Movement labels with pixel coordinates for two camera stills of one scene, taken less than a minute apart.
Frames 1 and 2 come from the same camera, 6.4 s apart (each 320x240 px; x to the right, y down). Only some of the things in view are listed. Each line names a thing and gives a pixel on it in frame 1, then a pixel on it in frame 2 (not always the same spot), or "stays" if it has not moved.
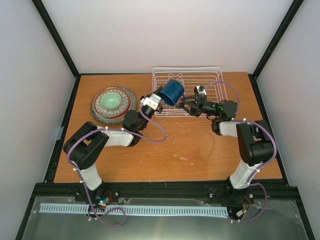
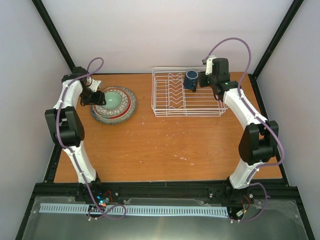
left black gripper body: x=159 y=109 to x=86 y=97
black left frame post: x=56 y=36 stays
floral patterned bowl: x=113 y=112 stays
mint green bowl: x=111 y=100 stays
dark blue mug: x=171 y=92 to x=190 y=80
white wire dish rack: x=211 y=78 stays
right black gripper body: x=207 y=108 to x=203 y=83
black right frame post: x=254 y=76 stays
